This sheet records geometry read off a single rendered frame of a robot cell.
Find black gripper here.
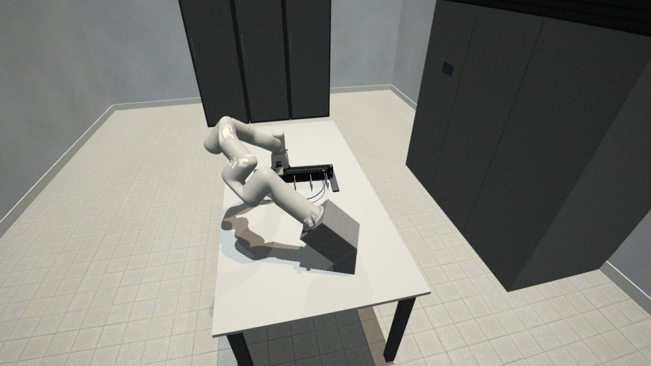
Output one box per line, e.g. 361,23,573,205
271,152,290,178

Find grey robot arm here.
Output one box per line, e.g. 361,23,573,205
204,116,324,231

